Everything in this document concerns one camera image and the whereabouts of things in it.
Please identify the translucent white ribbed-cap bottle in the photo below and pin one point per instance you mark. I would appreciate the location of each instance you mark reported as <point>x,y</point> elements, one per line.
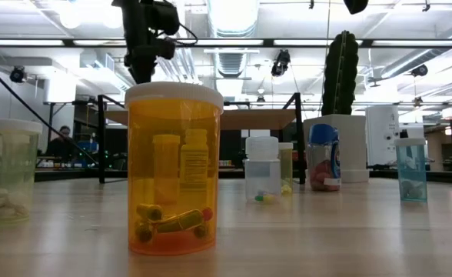
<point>262,169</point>

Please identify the white planter pot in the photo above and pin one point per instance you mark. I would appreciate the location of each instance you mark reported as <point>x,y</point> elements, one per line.
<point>353,146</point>

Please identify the pale green pill bottle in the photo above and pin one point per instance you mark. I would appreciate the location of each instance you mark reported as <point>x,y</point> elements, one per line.
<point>10,173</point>

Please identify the tall white cabinet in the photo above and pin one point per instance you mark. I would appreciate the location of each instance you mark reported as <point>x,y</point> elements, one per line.
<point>381,131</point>

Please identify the black horizontal frame bar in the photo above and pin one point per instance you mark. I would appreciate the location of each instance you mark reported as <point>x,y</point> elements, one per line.
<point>367,43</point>

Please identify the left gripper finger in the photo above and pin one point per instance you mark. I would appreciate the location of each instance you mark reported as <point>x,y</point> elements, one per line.
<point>149,73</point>
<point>137,73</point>

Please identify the yellow pill bottle white cap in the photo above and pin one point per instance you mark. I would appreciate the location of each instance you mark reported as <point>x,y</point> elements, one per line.
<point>286,165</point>

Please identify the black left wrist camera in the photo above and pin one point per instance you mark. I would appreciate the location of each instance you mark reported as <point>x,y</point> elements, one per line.
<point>166,48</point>

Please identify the large white cap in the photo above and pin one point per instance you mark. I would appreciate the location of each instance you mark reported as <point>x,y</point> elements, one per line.
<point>145,173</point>

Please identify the wooden shelf with black legs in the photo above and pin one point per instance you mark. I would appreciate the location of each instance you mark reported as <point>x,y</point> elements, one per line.
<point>249,119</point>

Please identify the tall green cactus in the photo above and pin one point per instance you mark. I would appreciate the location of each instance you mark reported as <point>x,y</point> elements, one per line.
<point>339,77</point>

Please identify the person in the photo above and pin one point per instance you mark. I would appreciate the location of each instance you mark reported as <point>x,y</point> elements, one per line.
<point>62,148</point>

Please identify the black ceiling spotlight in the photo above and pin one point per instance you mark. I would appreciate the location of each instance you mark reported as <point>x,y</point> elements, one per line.
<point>419,70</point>
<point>17,74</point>
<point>281,63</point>

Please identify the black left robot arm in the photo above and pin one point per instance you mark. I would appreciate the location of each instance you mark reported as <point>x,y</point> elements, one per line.
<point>162,17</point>

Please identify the teal pill bottle white cap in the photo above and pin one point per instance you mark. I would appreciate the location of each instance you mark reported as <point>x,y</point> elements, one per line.
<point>410,173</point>

